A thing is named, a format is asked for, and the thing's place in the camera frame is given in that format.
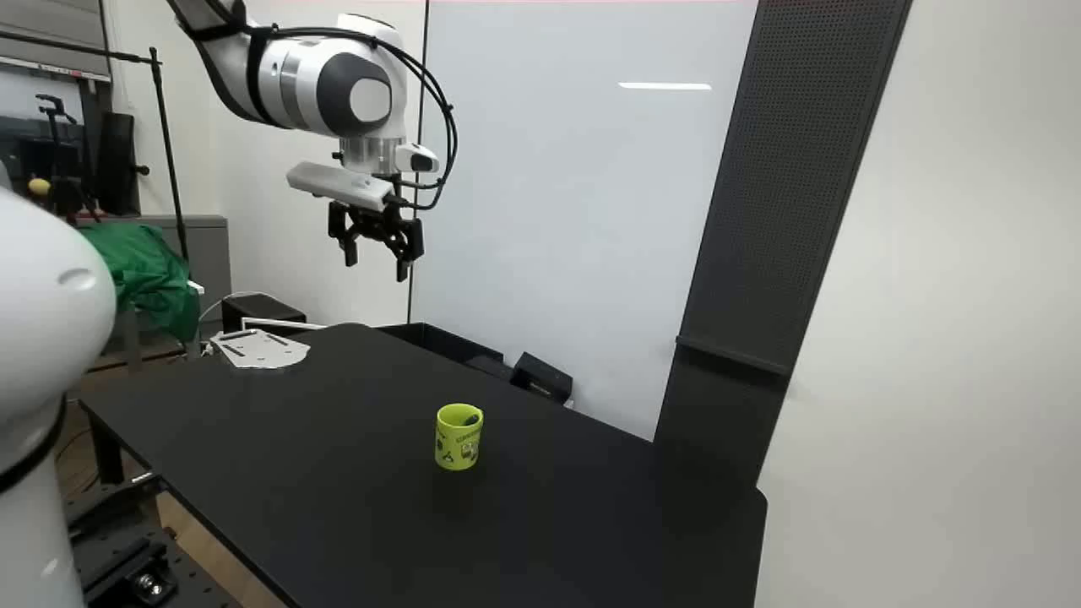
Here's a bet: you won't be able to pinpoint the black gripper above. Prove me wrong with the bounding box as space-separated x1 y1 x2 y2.
325 193 430 284

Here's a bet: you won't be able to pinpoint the white paper sheets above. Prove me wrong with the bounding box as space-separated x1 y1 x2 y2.
202 327 313 372

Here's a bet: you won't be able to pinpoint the grey cabinet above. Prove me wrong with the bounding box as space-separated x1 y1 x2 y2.
82 214 236 368

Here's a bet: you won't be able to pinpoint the yellow-green mug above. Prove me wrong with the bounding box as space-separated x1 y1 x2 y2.
431 400 491 472

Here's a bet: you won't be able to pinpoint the small black angled box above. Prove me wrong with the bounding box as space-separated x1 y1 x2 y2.
506 350 579 408

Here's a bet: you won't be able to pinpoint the white board panel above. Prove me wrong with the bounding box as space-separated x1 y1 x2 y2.
410 0 764 442

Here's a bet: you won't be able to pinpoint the black stand pole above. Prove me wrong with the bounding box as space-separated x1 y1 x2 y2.
0 28 197 265

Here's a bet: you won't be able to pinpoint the green cloth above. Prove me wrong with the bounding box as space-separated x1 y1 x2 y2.
79 217 206 347

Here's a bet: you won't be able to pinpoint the black equipment rack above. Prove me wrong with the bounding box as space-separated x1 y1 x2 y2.
0 88 149 224

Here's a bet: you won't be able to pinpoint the grey panel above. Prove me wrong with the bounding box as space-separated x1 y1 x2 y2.
0 0 115 82

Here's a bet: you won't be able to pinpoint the dark grey pillar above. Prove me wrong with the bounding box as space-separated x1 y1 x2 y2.
652 0 918 489

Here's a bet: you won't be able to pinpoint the black optical breadboard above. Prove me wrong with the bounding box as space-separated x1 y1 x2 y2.
66 470 246 608

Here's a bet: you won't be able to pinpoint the grey wrist camera bar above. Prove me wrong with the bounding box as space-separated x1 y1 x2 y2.
284 160 398 217

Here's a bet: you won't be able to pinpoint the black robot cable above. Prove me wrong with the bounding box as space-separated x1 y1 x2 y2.
178 14 464 217

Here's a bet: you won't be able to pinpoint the black table leg frame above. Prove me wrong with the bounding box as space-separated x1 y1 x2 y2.
85 407 130 489

